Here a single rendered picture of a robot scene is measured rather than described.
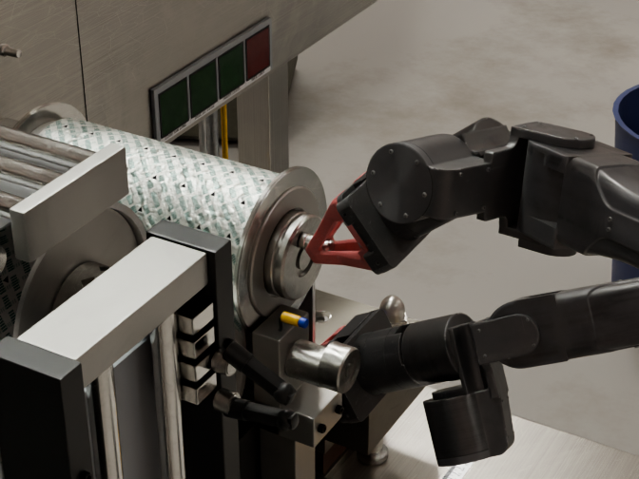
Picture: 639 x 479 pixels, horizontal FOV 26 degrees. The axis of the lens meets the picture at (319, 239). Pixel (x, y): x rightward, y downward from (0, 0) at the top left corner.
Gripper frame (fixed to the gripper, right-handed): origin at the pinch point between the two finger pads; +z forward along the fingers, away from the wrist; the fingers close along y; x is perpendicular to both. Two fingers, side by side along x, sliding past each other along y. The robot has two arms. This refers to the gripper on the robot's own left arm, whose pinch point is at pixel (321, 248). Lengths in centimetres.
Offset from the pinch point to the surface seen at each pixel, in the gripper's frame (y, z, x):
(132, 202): -4.4, 10.7, 11.7
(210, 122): 61, 57, 13
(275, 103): 80, 60, 10
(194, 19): 36, 28, 24
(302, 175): 3.6, 0.3, 5.6
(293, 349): -3.7, 5.6, -5.8
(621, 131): 190, 72, -40
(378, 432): 12.9, 18.7, -21.3
